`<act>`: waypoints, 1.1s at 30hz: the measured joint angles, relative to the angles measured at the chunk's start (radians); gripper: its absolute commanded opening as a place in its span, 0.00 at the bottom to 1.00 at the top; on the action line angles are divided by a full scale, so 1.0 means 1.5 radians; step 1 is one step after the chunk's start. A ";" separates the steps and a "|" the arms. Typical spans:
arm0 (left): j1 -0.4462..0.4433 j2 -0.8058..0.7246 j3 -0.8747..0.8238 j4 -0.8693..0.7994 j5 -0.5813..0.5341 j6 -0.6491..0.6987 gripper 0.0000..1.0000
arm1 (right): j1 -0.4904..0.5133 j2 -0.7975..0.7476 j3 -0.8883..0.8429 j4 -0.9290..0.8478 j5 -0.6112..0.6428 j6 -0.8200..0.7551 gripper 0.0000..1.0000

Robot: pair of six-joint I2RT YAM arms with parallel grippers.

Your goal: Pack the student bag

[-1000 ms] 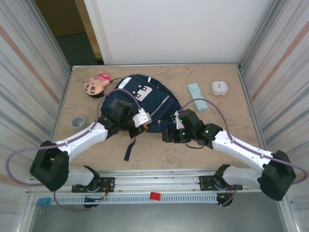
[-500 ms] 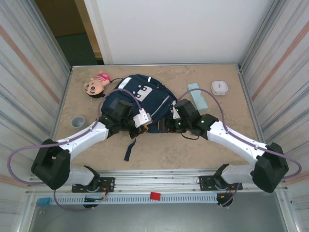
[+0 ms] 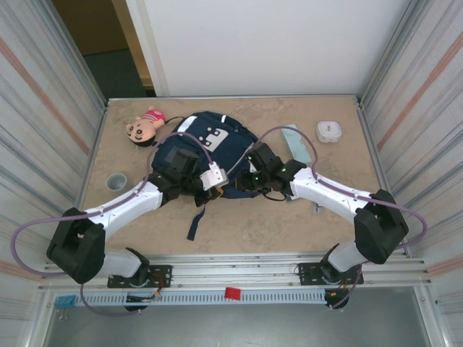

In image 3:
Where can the brown wooden door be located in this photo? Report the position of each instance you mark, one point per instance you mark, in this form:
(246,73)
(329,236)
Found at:
(94,25)

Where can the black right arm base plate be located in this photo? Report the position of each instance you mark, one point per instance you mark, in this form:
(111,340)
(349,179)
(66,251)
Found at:
(307,274)

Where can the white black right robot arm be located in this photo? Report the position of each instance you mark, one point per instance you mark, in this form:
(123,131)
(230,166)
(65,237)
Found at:
(325,191)

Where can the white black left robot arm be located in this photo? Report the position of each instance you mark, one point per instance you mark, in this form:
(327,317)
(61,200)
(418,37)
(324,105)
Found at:
(126,202)

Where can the clear plastic packet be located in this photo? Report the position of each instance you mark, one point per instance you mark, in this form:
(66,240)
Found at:
(317,209)

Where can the white round container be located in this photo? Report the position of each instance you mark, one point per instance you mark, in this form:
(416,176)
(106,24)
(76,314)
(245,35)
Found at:
(329,132)

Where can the grey plastic cup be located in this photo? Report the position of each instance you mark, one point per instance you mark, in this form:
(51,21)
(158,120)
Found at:
(116,182)

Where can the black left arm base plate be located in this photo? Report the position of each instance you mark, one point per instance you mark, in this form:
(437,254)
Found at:
(161,274)

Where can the aluminium table frame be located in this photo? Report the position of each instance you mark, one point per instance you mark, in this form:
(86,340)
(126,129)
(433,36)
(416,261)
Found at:
(235,269)

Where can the pink plush doll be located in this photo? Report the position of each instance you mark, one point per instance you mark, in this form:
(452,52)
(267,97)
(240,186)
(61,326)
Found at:
(143,128)

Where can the navy blue backpack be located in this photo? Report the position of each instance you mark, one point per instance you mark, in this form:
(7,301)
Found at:
(217,126)

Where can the blue clip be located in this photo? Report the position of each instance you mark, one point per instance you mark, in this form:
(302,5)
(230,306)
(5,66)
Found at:
(65,301)

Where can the red tag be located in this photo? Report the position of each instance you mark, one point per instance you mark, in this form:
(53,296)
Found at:
(233,293)

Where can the pale green pencil case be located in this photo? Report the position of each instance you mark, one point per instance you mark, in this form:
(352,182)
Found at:
(294,144)

